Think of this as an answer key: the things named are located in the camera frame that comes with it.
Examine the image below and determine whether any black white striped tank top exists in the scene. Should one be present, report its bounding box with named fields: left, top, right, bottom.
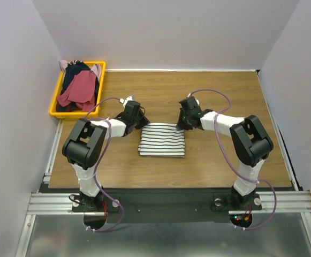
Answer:
left=138, top=123, right=185, bottom=157

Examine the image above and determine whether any maroon tank top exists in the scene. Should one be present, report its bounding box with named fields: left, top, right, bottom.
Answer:
left=56, top=70, right=97, bottom=112

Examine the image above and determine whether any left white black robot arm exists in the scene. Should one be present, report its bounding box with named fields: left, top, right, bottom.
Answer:
left=62, top=100, right=149, bottom=211

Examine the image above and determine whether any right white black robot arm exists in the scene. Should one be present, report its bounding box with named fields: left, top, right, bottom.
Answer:
left=177, top=96, right=274, bottom=209

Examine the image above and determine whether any pale pink tank top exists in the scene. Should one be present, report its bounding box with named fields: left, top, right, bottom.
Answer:
left=59, top=59, right=103, bottom=82

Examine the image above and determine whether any dark navy tank top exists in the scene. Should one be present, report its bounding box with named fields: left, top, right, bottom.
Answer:
left=56, top=60, right=102, bottom=112

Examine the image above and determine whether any yellow plastic bin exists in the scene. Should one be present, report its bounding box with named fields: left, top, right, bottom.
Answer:
left=49, top=61, right=106, bottom=119

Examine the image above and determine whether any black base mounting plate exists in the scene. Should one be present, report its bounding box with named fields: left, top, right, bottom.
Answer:
left=39, top=188, right=263, bottom=224

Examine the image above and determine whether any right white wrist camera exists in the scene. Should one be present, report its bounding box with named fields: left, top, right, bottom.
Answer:
left=187, top=93, right=200, bottom=105

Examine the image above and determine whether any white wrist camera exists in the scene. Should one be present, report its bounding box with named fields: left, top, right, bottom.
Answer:
left=187, top=93, right=200, bottom=105
left=119, top=95, right=135, bottom=105

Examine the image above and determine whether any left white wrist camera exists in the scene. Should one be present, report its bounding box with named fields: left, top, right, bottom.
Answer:
left=119, top=95, right=135, bottom=105

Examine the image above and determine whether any aluminium extrusion frame rail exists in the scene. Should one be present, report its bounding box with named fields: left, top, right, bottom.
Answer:
left=16, top=119, right=75, bottom=256

